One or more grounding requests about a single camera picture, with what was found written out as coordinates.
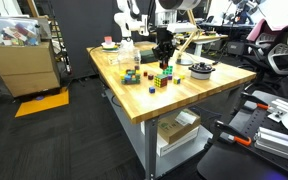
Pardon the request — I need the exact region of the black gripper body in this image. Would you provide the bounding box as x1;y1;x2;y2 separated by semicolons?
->
151;27;177;60

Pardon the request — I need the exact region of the green puzzle cube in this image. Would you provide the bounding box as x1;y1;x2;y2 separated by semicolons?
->
162;65;174;76

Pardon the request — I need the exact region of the dark green case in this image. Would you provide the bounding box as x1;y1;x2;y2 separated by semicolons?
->
139;48;159;64

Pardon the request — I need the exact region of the large Rubik's cube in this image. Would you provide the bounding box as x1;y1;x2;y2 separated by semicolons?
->
153;74;169;89

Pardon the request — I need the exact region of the clear plastic container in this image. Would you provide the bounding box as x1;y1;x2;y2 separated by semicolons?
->
117;46;142;73

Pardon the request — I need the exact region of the multicolour cube pile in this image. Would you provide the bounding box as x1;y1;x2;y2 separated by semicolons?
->
119;68;142;85

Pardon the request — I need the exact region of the black pot with lid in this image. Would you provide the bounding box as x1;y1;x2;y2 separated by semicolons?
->
187;61;216;81

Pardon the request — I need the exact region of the wooden side table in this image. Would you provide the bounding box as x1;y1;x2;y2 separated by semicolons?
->
185;32;230;58

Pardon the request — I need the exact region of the white bowl with contents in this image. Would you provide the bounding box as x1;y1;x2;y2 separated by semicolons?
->
100;41;120;53

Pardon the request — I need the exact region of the pink cup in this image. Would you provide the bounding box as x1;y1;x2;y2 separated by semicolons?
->
103;35;113;46

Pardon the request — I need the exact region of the brown cardboard box with label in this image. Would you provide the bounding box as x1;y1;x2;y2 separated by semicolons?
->
157;109;202;145

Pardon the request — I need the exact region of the black divider panel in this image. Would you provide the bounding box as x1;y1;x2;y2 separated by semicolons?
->
50;0;159;80

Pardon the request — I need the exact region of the flat white box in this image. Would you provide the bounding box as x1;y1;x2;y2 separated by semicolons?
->
140;121;200;158

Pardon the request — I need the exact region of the wooden work table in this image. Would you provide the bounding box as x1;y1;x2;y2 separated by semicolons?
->
102;79;247;180

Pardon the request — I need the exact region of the pink cloth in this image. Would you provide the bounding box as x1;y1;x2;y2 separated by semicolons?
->
246;18;273;43

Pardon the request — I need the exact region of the black grey office chair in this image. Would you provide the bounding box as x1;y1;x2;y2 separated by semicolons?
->
243;19;288;88

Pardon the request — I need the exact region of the short aluminium extrusion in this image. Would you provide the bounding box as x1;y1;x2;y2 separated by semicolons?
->
267;98;288;124

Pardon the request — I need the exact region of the yellow floor mat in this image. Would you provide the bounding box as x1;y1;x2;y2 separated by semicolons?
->
14;89;70;118

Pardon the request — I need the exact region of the black perforated platform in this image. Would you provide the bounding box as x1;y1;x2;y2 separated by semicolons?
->
196;99;288;180

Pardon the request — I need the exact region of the large brown cardboard box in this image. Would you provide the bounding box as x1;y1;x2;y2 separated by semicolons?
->
0;41;62;98

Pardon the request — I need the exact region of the long aluminium extrusion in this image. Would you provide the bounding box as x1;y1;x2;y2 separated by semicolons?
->
253;126;288;164

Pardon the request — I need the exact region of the clear plastic bin of toys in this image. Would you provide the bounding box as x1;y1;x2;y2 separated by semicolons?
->
0;15;42;47

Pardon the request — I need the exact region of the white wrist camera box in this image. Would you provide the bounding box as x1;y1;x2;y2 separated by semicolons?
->
166;22;198;35

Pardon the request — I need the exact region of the black clamp with orange handle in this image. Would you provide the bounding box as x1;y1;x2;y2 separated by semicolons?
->
213;119;253;148
240;91;272;113

